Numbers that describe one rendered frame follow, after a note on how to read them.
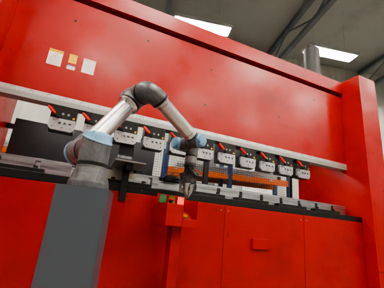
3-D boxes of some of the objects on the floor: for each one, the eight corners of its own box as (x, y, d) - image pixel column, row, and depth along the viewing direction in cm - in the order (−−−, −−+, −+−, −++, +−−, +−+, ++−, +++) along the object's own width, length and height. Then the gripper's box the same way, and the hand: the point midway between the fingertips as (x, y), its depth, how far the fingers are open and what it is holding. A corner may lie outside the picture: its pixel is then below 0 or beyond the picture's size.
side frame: (385, 334, 204) (358, 74, 270) (301, 300, 280) (296, 104, 346) (405, 331, 213) (374, 81, 279) (318, 300, 289) (310, 109, 355)
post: (194, 299, 247) (209, 106, 305) (192, 298, 252) (207, 107, 309) (199, 299, 249) (213, 107, 306) (196, 298, 253) (211, 108, 311)
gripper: (192, 165, 170) (187, 198, 165) (180, 162, 166) (175, 196, 161) (199, 164, 163) (195, 199, 158) (186, 162, 158) (182, 197, 154)
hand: (187, 196), depth 157 cm, fingers closed
